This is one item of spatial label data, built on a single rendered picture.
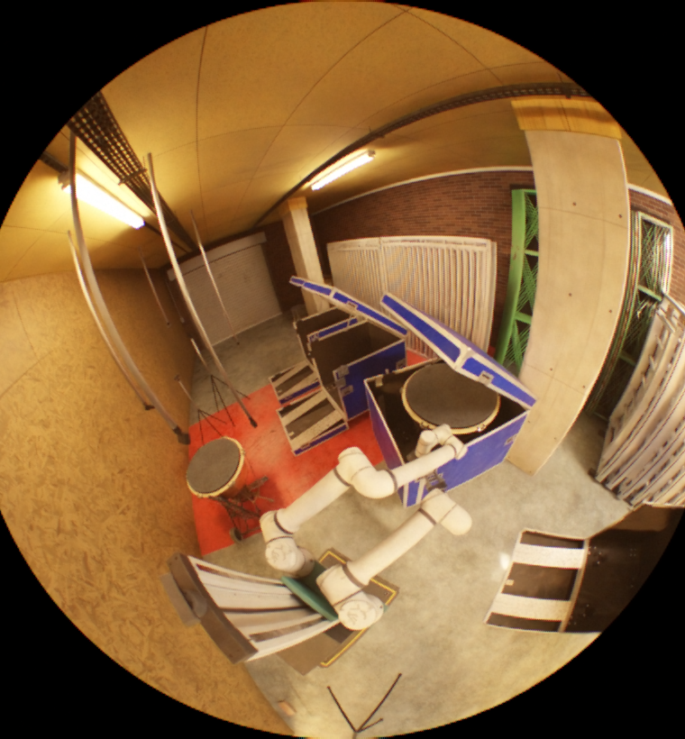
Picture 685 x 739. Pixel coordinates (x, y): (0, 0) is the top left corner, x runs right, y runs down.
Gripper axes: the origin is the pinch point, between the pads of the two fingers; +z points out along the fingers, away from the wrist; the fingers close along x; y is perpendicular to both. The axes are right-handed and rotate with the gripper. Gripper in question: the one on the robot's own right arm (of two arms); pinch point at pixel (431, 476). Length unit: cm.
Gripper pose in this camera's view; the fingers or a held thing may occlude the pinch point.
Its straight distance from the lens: 169.4
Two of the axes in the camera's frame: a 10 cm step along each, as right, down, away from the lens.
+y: -2.0, -8.0, -5.6
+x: -9.6, 2.7, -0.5
